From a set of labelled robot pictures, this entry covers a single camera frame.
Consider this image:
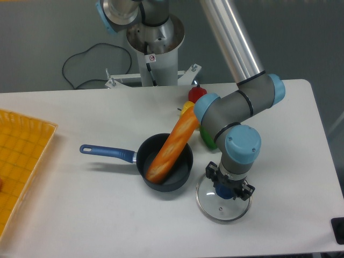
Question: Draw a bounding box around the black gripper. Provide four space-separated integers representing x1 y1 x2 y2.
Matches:
205 161 255 201

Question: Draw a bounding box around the glass pot lid blue knob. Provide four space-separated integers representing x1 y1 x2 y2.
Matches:
195 174 253 223

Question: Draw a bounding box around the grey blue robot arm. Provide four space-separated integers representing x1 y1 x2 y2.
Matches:
96 1 285 200

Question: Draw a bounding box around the green toy bell pepper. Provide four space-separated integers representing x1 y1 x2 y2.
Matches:
199 126 217 150

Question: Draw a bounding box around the orange toy baguette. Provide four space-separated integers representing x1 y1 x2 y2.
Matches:
146 107 197 184

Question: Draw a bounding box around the yellow toy bell pepper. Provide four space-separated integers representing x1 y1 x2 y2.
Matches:
177 101 200 129

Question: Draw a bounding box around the red toy bell pepper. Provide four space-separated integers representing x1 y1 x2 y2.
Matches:
188 85 207 103

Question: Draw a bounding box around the black box at table edge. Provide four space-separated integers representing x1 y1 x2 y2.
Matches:
331 217 344 245

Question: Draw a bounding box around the yellow plastic basket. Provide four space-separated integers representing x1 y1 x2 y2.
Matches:
1 109 58 237

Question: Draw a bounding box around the dark pot blue handle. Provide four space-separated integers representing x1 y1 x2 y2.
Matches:
80 133 193 192

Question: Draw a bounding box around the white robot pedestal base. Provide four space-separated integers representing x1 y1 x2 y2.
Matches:
105 15 202 89

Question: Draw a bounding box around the black cable on floor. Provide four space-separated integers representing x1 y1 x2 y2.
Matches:
62 42 132 90

